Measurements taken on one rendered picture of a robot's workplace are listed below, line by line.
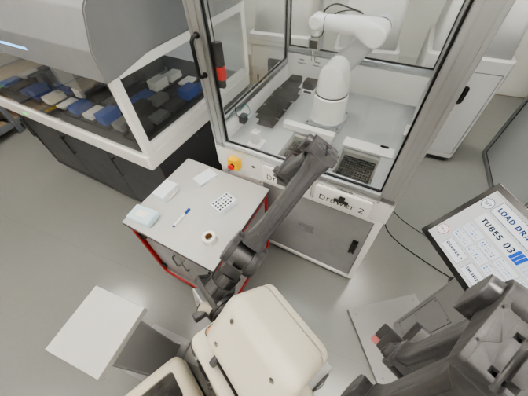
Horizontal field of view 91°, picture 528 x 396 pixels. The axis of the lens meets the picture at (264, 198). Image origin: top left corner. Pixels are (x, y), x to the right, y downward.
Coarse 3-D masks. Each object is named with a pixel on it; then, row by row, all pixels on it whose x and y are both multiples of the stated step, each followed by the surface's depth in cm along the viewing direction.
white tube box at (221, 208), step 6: (228, 192) 149; (222, 198) 147; (228, 198) 146; (234, 198) 146; (210, 204) 145; (216, 204) 144; (222, 204) 144; (228, 204) 144; (234, 204) 147; (216, 210) 142; (222, 210) 141; (228, 210) 145
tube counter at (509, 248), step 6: (510, 240) 88; (498, 246) 90; (504, 246) 88; (510, 246) 87; (516, 246) 86; (504, 252) 88; (510, 252) 87; (516, 252) 86; (522, 252) 85; (510, 258) 86; (516, 258) 85; (522, 258) 84; (516, 264) 85; (522, 264) 84; (522, 270) 83
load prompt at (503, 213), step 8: (496, 208) 93; (504, 208) 91; (496, 216) 92; (504, 216) 90; (512, 216) 89; (504, 224) 90; (512, 224) 88; (520, 224) 87; (512, 232) 88; (520, 232) 86; (520, 240) 86
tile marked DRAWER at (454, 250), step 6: (444, 240) 103; (450, 240) 101; (444, 246) 102; (450, 246) 100; (456, 246) 99; (450, 252) 100; (456, 252) 98; (462, 252) 97; (456, 258) 98; (462, 258) 96
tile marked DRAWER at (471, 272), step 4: (468, 264) 95; (472, 264) 94; (460, 268) 96; (464, 268) 95; (468, 268) 94; (472, 268) 93; (476, 268) 93; (464, 272) 95; (468, 272) 94; (472, 272) 93; (476, 272) 92; (468, 276) 94; (472, 276) 93; (476, 276) 92; (480, 276) 91; (468, 280) 93; (472, 280) 92; (476, 280) 92; (472, 284) 92
